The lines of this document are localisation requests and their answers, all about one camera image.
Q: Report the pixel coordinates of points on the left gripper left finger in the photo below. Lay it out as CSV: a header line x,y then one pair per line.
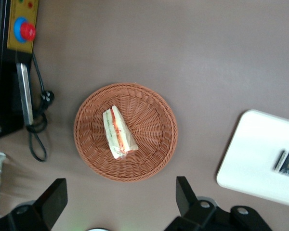
x,y
50,204

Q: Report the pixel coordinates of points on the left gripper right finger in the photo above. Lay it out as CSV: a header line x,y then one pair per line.
x,y
187,199

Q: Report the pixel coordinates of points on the triangle sandwich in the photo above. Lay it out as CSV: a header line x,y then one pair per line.
x,y
115,130

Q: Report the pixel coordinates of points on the cream plastic tray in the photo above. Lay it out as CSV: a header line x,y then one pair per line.
x,y
250,156

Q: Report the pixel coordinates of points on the brown round wicker basket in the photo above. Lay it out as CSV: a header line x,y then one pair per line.
x,y
149,120

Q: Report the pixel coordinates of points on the yellow emergency stop control panel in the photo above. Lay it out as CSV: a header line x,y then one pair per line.
x,y
14,7

